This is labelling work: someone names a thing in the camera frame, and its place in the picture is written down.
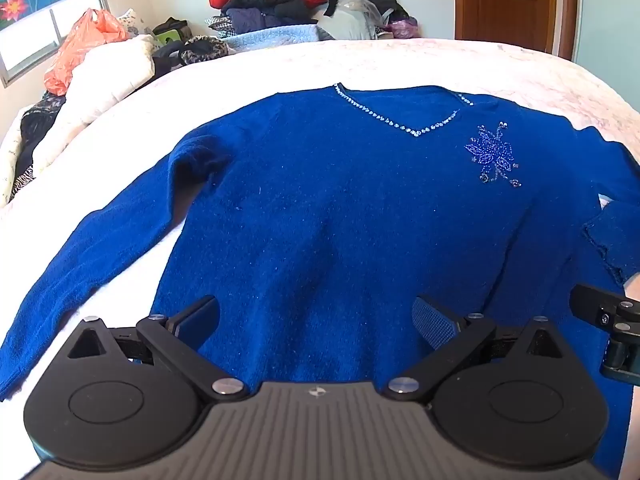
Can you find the pink blanket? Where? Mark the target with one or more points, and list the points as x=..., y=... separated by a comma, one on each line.
x=400, y=65

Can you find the black patterned cloth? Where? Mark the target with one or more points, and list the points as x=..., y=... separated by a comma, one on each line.
x=35, y=125

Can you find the blue beaded sweater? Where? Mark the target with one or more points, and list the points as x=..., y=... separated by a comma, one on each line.
x=325, y=210

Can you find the light blue towel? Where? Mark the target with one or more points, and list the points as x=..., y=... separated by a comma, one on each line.
x=280, y=36

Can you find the green and black bag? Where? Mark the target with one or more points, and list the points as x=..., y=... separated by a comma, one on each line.
x=170, y=30

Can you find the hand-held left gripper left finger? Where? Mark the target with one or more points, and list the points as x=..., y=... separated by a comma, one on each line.
x=197, y=322

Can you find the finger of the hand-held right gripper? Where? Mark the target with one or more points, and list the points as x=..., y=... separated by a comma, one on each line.
x=592, y=305

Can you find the window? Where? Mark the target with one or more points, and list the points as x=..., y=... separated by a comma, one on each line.
x=30, y=40

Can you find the orange plastic bag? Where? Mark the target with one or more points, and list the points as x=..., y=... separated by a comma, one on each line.
x=75, y=55

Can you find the leopard print cloth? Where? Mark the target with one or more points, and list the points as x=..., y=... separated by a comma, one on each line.
x=202, y=49

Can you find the white quilted jacket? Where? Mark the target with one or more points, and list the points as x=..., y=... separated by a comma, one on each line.
x=105, y=80

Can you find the clear plastic bag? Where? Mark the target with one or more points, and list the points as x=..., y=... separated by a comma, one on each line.
x=350, y=17

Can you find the purple bag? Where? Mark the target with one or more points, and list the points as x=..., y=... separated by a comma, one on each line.
x=402, y=27

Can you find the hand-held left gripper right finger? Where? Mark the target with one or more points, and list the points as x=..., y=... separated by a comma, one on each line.
x=434, y=322

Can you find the white floral cloth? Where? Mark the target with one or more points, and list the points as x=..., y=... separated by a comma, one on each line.
x=131, y=22

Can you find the brown wooden door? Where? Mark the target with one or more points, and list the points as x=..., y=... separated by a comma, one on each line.
x=505, y=0

